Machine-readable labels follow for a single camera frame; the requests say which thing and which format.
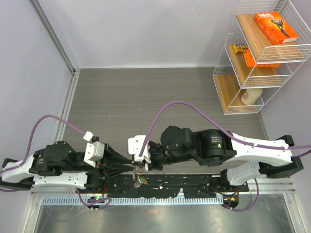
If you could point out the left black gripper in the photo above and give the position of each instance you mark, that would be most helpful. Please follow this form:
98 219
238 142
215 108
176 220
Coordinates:
113 163

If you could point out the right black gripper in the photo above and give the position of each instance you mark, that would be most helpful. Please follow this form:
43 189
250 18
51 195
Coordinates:
153 165

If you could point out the metal disc with keyrings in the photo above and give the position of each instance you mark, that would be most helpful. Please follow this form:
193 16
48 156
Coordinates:
138 168

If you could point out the key with green tag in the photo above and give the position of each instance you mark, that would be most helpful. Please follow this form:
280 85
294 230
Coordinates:
142 180

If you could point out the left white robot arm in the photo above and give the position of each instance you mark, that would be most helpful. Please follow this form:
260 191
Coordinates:
59 165

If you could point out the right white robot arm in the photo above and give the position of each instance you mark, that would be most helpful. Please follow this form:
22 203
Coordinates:
212 147

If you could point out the cream bottle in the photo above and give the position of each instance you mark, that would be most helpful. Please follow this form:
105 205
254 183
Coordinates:
251 95

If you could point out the orange snack pack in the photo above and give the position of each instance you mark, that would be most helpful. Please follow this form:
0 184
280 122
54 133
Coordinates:
250 61

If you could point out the orange razor box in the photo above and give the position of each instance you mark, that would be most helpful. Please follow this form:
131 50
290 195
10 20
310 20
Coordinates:
275 28

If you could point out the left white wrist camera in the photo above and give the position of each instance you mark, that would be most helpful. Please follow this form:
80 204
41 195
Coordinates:
94 149

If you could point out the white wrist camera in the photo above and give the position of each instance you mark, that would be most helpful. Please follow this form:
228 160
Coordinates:
94 149
134 148

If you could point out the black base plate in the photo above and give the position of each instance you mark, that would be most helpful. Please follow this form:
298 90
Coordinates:
161 186

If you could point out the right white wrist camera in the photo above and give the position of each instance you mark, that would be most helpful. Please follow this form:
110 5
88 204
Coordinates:
134 148

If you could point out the white slotted cable duct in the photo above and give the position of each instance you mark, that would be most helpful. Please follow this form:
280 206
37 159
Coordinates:
179 200

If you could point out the white wire shelf rack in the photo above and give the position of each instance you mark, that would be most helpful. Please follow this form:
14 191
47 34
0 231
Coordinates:
250 70

